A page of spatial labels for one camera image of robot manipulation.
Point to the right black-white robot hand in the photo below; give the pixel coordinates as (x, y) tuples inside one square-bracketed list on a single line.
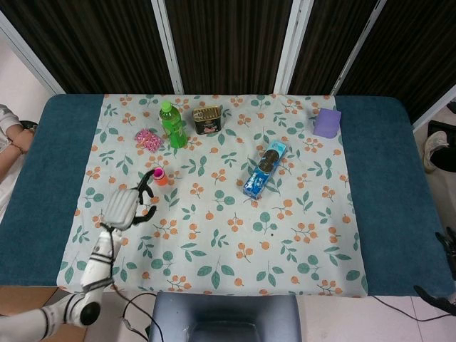
[(449, 303)]

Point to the left black-white robot hand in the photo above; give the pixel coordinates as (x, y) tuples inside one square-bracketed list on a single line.
[(121, 208)]

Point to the pink plastic cup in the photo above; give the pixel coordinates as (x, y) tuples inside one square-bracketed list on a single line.
[(158, 172)]

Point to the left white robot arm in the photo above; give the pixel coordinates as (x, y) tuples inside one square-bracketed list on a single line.
[(98, 267)]

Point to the orange plastic cup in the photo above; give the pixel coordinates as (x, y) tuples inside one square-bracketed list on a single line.
[(162, 181)]

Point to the pink patterned candy bag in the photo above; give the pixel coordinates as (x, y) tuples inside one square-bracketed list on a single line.
[(148, 139)]

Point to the green drink bottle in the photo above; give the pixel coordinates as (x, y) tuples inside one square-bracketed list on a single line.
[(173, 124)]

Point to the floral tablecloth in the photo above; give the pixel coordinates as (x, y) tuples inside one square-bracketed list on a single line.
[(231, 228)]

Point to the black and gold tin can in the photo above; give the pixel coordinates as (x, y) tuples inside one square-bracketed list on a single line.
[(207, 121)]

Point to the brown cardboard box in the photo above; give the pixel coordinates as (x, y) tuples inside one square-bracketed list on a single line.
[(25, 299)]

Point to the teal table cover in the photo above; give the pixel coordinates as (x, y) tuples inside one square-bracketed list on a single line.
[(388, 185)]

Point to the bystander white garment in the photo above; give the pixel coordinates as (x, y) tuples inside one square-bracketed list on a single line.
[(7, 117)]

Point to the black trouser leg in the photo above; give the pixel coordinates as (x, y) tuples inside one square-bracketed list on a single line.
[(447, 156)]

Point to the blue cookie package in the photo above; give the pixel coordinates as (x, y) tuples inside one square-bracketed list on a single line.
[(264, 168)]

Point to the white sneaker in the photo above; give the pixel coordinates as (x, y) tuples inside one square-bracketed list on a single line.
[(434, 149)]

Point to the dark folding screen panel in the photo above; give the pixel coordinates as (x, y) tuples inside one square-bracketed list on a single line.
[(409, 53), (228, 42), (89, 42), (331, 42)]

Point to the black chair base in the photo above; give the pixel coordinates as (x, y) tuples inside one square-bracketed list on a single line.
[(441, 126)]

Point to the purple box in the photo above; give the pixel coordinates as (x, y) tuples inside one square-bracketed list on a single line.
[(326, 122)]

